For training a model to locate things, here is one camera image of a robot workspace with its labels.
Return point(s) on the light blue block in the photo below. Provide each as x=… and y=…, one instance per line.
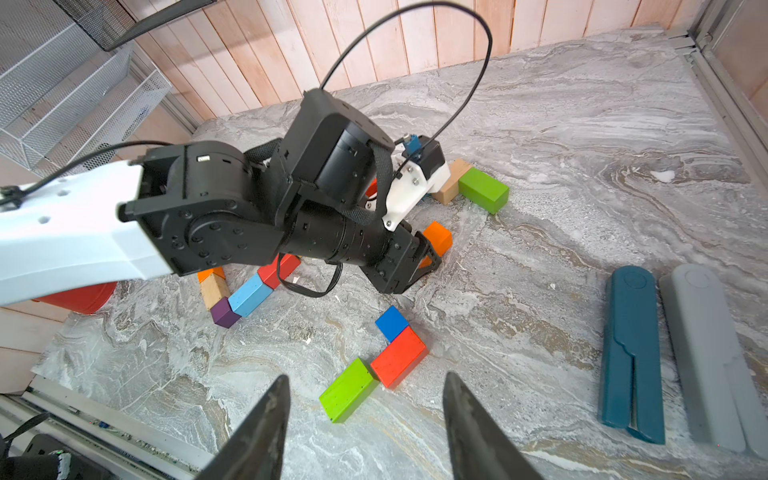
x=249, y=296

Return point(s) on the grey stapler tool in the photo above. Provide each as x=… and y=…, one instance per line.
x=722, y=403

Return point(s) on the white wire shelf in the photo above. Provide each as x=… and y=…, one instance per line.
x=66, y=90

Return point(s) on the red block front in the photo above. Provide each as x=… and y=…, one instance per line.
x=281, y=267

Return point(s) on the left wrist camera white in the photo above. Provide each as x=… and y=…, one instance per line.
x=426, y=172

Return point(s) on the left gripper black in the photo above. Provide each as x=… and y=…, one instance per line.
x=408, y=257

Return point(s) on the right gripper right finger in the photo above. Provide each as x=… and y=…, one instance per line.
x=478, y=448

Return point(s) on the green block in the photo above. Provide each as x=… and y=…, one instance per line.
x=484, y=190
x=348, y=391

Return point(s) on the red pen holder cup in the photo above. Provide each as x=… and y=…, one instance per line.
x=86, y=300

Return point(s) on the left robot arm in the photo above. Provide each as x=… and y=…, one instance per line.
x=328, y=190

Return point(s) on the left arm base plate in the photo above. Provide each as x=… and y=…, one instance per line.
x=48, y=458

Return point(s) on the red block pair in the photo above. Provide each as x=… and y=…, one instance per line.
x=372, y=189

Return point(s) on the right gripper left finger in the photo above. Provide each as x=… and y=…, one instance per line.
x=256, y=449

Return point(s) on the blue cube block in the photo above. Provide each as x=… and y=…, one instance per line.
x=391, y=323

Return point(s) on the teal stapler tool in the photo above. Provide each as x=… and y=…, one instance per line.
x=631, y=388

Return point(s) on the orange block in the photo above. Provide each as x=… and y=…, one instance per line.
x=218, y=272
x=439, y=237

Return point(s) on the natural wood block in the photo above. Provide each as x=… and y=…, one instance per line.
x=213, y=289
x=450, y=189

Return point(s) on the purple cube block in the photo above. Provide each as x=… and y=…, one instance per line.
x=223, y=314

